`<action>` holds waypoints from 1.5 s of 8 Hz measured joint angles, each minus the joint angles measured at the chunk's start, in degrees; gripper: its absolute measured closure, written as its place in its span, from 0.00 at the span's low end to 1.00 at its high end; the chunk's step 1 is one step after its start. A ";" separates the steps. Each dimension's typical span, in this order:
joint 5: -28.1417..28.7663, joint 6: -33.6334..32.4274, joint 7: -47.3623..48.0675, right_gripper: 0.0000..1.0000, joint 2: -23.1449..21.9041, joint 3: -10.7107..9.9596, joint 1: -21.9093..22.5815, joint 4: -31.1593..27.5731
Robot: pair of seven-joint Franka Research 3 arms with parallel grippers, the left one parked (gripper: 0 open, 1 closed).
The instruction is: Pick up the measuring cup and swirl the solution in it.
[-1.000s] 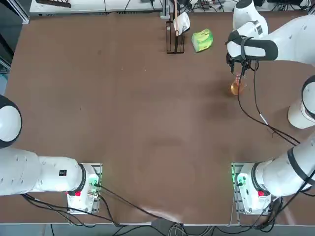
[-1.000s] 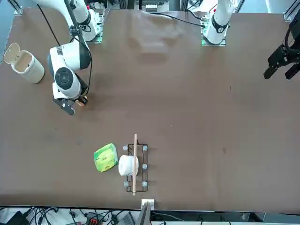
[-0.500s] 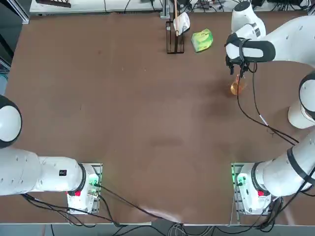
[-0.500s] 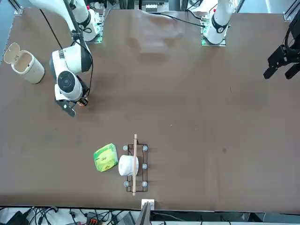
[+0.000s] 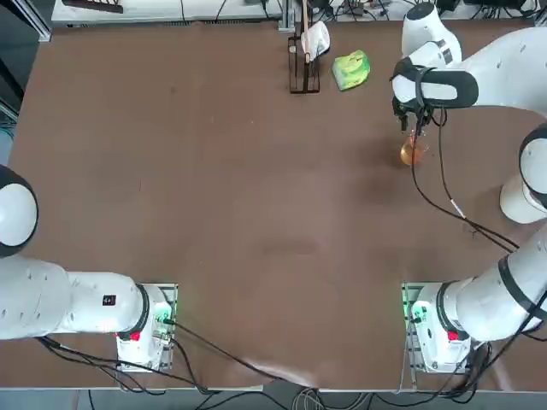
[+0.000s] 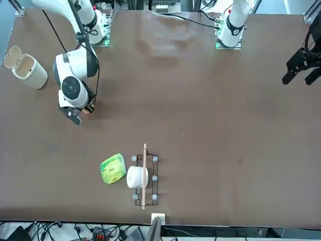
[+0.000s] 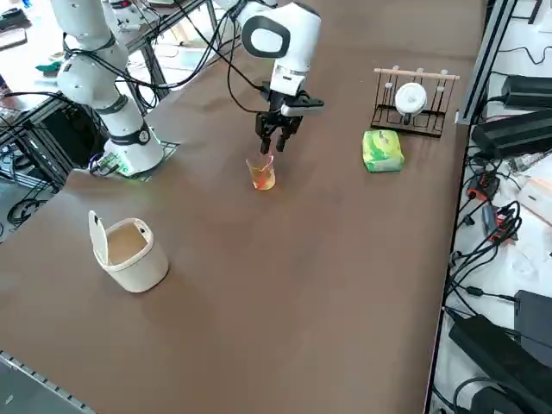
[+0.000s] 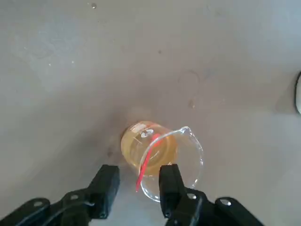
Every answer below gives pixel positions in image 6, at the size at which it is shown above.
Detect aluminium camera post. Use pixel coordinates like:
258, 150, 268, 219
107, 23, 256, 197
145, 213, 166, 241

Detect black table cable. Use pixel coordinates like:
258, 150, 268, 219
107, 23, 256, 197
173, 14, 219, 30

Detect black power strip red switches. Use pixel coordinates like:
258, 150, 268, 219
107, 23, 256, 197
91, 227, 113, 241

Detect green tissue pack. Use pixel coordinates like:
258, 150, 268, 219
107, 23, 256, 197
100, 153, 126, 186

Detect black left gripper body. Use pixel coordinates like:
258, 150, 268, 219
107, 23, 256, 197
305, 19, 321, 55

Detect cream bin with flip lid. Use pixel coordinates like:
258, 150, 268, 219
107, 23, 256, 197
4, 45, 48, 90

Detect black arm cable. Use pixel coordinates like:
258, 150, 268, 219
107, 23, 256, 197
41, 0, 101, 106

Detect black wire cup rack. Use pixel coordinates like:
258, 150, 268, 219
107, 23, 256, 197
131, 143, 160, 210

